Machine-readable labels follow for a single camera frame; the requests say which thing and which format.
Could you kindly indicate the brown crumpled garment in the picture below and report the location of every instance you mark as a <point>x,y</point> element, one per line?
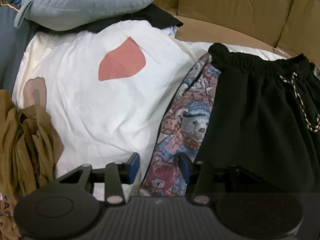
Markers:
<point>30,150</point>

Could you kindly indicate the grey-blue blanket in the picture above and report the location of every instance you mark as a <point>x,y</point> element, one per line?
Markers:
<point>13,42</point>

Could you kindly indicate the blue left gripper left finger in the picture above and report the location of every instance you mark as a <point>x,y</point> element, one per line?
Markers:
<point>131,168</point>

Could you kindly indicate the cream bear print duvet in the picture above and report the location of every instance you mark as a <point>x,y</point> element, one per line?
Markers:
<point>107,93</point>

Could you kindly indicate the black cloth under pillow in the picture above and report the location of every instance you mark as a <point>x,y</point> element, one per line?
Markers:
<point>157,17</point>

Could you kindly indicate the light blue neck pillow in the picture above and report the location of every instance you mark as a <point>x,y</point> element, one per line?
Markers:
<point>63,15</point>

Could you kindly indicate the brown cardboard box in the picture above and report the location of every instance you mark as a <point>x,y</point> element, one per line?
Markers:
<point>288,25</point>

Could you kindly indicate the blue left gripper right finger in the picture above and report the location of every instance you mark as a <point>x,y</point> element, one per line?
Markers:
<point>186,167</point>

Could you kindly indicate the black bear-pattern shorts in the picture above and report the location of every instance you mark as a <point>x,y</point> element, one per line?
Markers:
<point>234,108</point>

